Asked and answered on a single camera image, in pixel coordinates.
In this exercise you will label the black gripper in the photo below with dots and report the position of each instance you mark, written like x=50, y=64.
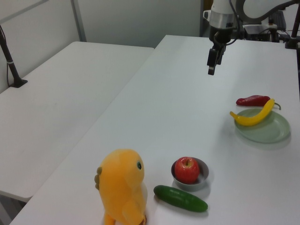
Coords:
x=220, y=37

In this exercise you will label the red chili pepper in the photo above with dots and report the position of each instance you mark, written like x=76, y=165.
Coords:
x=252, y=100

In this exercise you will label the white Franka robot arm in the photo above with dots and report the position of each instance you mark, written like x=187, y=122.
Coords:
x=220, y=11

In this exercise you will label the pale green plastic plate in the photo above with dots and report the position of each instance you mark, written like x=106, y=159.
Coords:
x=264, y=132

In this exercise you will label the background desk equipment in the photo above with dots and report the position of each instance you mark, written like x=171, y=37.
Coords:
x=262, y=29

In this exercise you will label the yellow toy banana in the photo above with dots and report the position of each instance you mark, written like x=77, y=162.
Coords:
x=255, y=118

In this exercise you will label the black stand with clamp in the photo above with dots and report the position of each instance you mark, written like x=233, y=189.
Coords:
x=293, y=35

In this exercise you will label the small grey metal bowl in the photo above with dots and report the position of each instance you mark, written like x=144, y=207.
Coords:
x=204, y=172

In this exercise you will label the red apple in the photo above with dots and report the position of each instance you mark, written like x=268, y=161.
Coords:
x=187, y=170

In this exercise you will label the dark green cucumber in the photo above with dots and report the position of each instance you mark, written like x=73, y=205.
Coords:
x=180, y=198

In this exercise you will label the orange plush bird toy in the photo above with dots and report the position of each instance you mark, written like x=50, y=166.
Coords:
x=119, y=180

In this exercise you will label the white adjacent table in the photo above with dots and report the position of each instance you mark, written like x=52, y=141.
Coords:
x=58, y=105

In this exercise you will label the black pole with white band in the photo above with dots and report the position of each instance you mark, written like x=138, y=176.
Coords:
x=10, y=63

